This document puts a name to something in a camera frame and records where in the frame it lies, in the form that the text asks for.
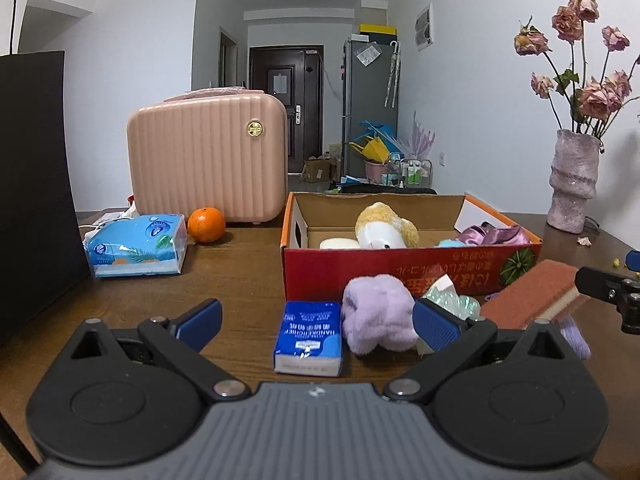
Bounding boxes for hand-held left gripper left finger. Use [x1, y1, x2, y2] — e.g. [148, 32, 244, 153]
[55, 298, 251, 402]

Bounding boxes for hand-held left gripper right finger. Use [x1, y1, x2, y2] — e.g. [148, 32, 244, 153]
[382, 298, 583, 403]

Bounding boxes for lavender drawstring pouch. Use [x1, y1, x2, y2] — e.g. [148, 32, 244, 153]
[482, 294, 592, 361]

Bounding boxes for lavender fluffy plush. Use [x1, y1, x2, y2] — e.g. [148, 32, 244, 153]
[341, 274, 420, 356]

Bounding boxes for pink layered sponge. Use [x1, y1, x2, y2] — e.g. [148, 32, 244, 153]
[481, 259, 593, 332]

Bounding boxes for red cardboard box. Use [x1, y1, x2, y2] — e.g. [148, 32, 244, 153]
[280, 191, 543, 302]

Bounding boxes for purple satin scrunchie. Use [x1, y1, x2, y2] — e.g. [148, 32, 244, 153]
[455, 222, 531, 247]

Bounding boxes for yellow and white plush toy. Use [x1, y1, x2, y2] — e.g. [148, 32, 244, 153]
[355, 202, 420, 250]

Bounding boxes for orange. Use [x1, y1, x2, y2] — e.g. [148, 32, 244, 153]
[187, 206, 227, 245]

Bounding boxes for pink textured vase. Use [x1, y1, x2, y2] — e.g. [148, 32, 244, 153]
[546, 129, 601, 235]

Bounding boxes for blue tissue pack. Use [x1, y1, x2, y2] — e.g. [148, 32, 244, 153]
[82, 213, 188, 279]

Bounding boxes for small blue tissue packet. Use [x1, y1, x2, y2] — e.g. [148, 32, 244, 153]
[273, 301, 344, 377]

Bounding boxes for black chair back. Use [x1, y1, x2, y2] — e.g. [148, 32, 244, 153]
[327, 185, 439, 196]

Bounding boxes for dried pink roses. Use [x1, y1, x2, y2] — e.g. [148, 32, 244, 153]
[514, 0, 640, 139]

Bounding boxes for pink ribbed suitcase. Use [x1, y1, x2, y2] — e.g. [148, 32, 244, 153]
[126, 87, 288, 226]

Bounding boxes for yellow bag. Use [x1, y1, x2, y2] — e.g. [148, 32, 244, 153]
[350, 137, 389, 164]

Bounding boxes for open cardboard box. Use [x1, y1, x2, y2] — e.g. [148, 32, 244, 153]
[302, 157, 337, 183]

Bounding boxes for blue folded stool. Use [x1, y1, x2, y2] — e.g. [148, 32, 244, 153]
[359, 121, 407, 154]

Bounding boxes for black panel at left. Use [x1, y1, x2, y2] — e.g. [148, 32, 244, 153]
[0, 0, 93, 351]

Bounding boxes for dark brown door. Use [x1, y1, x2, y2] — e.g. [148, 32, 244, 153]
[249, 46, 323, 171]

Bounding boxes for grey refrigerator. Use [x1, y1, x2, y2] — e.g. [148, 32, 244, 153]
[342, 37, 399, 178]

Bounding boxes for clear folded umbrella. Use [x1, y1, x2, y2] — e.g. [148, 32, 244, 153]
[385, 40, 401, 108]

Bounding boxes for wire cart with bottles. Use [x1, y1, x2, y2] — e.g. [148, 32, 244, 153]
[387, 152, 434, 189]

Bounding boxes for purple feather wall decor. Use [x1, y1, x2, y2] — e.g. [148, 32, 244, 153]
[407, 111, 436, 159]

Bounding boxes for white wall panel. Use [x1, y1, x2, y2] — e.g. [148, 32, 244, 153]
[416, 4, 434, 52]

